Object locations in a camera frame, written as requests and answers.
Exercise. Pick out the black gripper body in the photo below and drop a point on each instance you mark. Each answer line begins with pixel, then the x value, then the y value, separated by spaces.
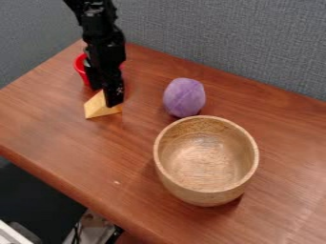
pixel 106 51

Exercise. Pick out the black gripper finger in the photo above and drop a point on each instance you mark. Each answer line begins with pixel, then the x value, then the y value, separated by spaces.
pixel 92 75
pixel 112 89

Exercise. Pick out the yellow cheese wedge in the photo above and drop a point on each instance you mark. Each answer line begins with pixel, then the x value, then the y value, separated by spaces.
pixel 95 107

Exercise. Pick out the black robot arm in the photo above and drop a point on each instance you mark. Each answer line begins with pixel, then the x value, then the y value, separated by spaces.
pixel 96 16

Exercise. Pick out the brown wooden bowl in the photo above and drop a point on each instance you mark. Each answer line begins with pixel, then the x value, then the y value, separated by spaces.
pixel 206 158

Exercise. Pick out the red plastic cup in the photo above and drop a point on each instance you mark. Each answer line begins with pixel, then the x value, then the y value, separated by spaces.
pixel 79 68

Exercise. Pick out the purple ball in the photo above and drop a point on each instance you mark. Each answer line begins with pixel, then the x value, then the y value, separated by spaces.
pixel 183 97

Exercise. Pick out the grey metal table frame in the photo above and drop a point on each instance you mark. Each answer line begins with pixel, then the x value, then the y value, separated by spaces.
pixel 92 230

